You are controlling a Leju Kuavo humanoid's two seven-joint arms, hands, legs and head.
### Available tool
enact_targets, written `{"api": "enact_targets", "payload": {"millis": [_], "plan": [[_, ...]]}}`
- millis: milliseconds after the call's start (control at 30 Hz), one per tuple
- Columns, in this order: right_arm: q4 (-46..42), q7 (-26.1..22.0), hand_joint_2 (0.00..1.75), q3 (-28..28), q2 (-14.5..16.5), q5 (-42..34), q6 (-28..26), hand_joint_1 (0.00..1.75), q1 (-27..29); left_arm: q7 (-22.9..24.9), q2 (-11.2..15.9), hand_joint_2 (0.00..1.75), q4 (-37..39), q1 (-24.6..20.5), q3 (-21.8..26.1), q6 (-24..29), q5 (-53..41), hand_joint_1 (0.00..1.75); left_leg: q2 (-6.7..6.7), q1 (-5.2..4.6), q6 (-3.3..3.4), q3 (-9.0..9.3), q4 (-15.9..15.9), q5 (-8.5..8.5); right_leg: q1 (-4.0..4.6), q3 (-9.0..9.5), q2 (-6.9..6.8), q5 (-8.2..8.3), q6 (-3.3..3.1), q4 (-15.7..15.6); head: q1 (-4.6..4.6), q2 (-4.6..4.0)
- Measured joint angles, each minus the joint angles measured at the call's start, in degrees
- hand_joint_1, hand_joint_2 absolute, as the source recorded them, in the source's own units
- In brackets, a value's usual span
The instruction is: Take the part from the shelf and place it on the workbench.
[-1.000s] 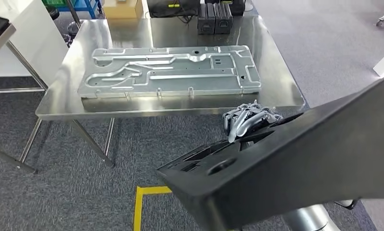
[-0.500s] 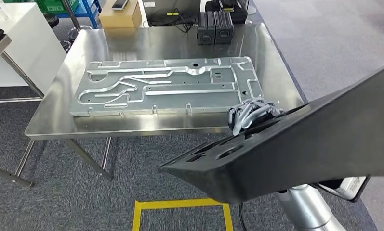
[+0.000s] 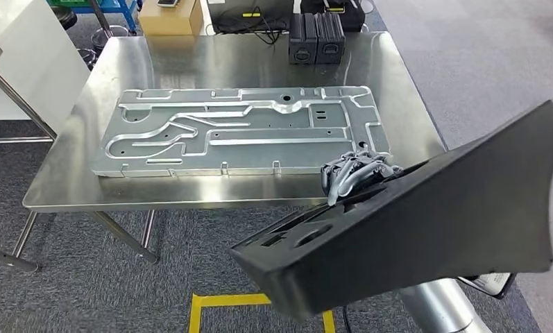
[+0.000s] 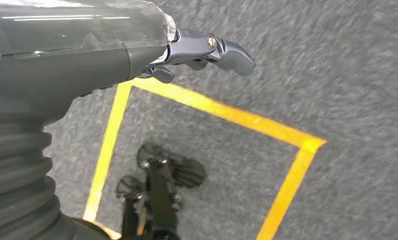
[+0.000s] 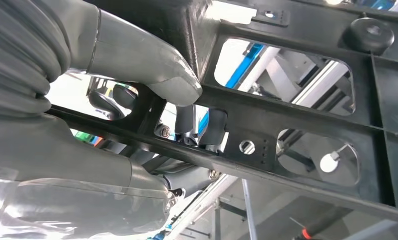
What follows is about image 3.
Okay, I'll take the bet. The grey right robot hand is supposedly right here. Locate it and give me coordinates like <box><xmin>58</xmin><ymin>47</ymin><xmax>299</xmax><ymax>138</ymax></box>
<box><xmin>321</xmin><ymin>151</ymin><xmax>403</xmax><ymax>207</ymax></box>

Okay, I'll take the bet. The black plastic car part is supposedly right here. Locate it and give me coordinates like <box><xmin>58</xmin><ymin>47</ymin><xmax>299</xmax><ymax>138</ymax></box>
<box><xmin>230</xmin><ymin>100</ymin><xmax>553</xmax><ymax>323</ymax></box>

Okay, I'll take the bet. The stainless steel workbench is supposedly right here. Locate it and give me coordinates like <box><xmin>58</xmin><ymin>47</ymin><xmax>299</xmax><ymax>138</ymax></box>
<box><xmin>22</xmin><ymin>31</ymin><xmax>447</xmax><ymax>265</ymax></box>

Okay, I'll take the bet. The large stamped metal plate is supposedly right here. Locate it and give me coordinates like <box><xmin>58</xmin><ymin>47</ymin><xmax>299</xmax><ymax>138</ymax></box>
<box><xmin>90</xmin><ymin>85</ymin><xmax>392</xmax><ymax>179</ymax></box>

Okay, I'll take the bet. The black ribbed box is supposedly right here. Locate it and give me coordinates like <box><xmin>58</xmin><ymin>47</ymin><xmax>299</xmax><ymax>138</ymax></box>
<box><xmin>315</xmin><ymin>12</ymin><xmax>346</xmax><ymax>65</ymax></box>
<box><xmin>289</xmin><ymin>12</ymin><xmax>318</xmax><ymax>65</ymax></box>

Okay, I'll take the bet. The black bag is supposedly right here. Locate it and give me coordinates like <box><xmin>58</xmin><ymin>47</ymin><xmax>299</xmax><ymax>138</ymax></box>
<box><xmin>300</xmin><ymin>0</ymin><xmax>366</xmax><ymax>33</ymax></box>

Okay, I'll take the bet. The black device yellow label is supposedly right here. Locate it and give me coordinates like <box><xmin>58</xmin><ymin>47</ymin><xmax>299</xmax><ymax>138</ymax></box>
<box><xmin>322</xmin><ymin>0</ymin><xmax>362</xmax><ymax>14</ymax></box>

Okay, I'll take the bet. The dark equipment case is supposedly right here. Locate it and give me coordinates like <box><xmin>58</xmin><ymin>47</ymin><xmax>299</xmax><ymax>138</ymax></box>
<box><xmin>208</xmin><ymin>0</ymin><xmax>296</xmax><ymax>35</ymax></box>

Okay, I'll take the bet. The cardboard box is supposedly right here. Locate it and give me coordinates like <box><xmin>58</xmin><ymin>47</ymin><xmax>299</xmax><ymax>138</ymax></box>
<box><xmin>138</xmin><ymin>0</ymin><xmax>205</xmax><ymax>37</ymax></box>

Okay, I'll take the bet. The blue trolley rack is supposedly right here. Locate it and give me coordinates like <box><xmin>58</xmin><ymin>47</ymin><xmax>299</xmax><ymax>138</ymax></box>
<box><xmin>71</xmin><ymin>0</ymin><xmax>142</xmax><ymax>34</ymax></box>

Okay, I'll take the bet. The chrome round base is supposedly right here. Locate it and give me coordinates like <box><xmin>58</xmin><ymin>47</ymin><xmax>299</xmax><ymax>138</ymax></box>
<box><xmin>76</xmin><ymin>48</ymin><xmax>98</xmax><ymax>71</ymax></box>

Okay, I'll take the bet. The black round stool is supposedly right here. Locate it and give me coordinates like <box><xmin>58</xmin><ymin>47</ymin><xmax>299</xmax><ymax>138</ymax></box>
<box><xmin>51</xmin><ymin>5</ymin><xmax>78</xmax><ymax>31</ymax></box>

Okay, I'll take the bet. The chrome floor tube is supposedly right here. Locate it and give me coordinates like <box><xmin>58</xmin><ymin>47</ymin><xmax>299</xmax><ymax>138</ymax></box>
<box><xmin>0</xmin><ymin>246</ymin><xmax>40</xmax><ymax>273</ymax></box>

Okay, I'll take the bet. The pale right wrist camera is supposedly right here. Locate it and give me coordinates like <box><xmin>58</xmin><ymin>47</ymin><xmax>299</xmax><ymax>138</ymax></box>
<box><xmin>457</xmin><ymin>272</ymin><xmax>517</xmax><ymax>300</ymax></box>

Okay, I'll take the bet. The black cable bundle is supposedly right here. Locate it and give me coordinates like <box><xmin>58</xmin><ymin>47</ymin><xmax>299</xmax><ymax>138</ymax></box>
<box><xmin>212</xmin><ymin>5</ymin><xmax>290</xmax><ymax>47</ymax></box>

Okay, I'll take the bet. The chrome stanchion post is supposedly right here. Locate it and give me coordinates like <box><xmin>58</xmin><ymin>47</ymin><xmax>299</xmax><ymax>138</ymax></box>
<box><xmin>88</xmin><ymin>0</ymin><xmax>131</xmax><ymax>47</ymax></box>

